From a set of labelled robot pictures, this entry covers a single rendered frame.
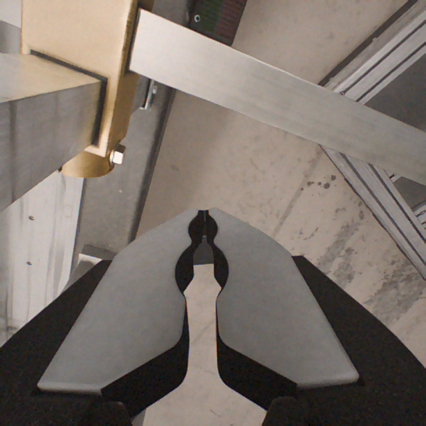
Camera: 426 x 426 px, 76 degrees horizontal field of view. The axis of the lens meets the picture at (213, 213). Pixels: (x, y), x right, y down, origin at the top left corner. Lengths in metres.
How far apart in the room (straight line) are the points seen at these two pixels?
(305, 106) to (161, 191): 1.00
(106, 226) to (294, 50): 0.86
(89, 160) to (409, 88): 0.92
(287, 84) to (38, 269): 0.55
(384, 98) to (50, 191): 0.87
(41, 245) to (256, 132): 0.79
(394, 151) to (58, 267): 0.56
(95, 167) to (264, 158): 0.95
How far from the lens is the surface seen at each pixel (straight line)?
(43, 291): 0.66
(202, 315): 1.60
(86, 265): 0.42
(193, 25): 0.33
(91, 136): 0.17
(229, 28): 0.33
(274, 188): 1.17
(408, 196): 1.14
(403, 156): 0.22
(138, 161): 0.36
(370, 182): 1.02
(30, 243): 0.59
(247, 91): 0.17
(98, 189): 0.39
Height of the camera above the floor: 1.03
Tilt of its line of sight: 61 degrees down
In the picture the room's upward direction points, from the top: 177 degrees clockwise
